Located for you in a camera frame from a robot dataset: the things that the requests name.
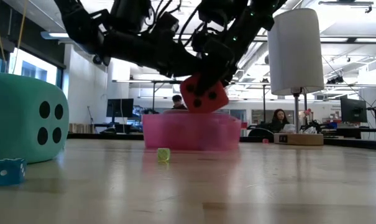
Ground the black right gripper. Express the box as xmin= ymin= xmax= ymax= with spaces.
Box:
xmin=190 ymin=29 xmax=237 ymax=96

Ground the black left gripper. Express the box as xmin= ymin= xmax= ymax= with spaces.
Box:
xmin=102 ymin=12 xmax=208 ymax=79

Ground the large red foam die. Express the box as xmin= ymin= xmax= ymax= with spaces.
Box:
xmin=179 ymin=72 xmax=230 ymax=114

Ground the small yellow-green translucent die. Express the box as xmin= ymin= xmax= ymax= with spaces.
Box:
xmin=157 ymin=147 xmax=172 ymax=163

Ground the large teal foam die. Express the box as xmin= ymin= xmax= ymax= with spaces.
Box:
xmin=0 ymin=72 xmax=70 ymax=166

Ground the person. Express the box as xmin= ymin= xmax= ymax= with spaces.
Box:
xmin=170 ymin=94 xmax=189 ymax=111
xmin=269 ymin=108 xmax=296 ymax=134

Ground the pink translucent plastic bin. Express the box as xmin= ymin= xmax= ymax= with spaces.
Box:
xmin=142 ymin=112 xmax=242 ymax=152

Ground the black office chair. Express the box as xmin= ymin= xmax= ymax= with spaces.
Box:
xmin=247 ymin=127 xmax=275 ymax=139

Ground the black computer monitor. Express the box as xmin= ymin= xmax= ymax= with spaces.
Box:
xmin=340 ymin=97 xmax=368 ymax=124
xmin=106 ymin=98 xmax=135 ymax=125

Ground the white shade table lamp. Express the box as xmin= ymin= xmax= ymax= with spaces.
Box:
xmin=266 ymin=7 xmax=326 ymax=146

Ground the pink flower bunch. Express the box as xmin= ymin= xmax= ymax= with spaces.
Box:
xmin=302 ymin=108 xmax=314 ymax=125

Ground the small light blue translucent die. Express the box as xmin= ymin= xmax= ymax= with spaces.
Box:
xmin=0 ymin=158 xmax=28 ymax=188

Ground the black aluminium table frame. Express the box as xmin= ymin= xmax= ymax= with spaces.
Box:
xmin=66 ymin=132 xmax=376 ymax=151

